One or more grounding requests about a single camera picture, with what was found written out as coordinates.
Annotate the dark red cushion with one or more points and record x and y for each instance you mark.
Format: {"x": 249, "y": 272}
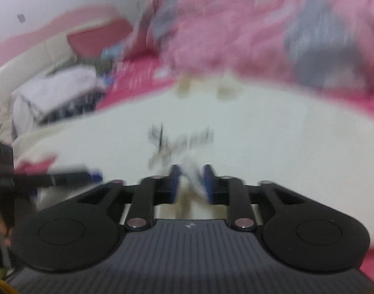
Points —
{"x": 90, "y": 43}

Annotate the pink floral bed blanket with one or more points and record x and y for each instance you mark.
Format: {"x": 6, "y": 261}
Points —
{"x": 138, "y": 76}

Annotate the pile of white clothes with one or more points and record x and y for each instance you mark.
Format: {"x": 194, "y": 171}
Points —
{"x": 65, "y": 93}

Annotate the cream fleece sweater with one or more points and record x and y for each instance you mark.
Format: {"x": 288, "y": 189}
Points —
{"x": 220, "y": 134}

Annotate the pink grey floral duvet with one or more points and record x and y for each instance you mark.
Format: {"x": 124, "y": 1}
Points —
{"x": 322, "y": 44}

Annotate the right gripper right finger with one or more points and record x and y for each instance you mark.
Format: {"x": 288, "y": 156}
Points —
{"x": 232, "y": 193}

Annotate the light blue garment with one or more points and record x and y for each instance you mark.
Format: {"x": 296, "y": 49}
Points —
{"x": 113, "y": 53}

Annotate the pink white bed headboard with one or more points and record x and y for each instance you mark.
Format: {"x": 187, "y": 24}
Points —
{"x": 23, "y": 56}

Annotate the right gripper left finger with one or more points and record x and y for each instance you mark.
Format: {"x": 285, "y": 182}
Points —
{"x": 144, "y": 196}

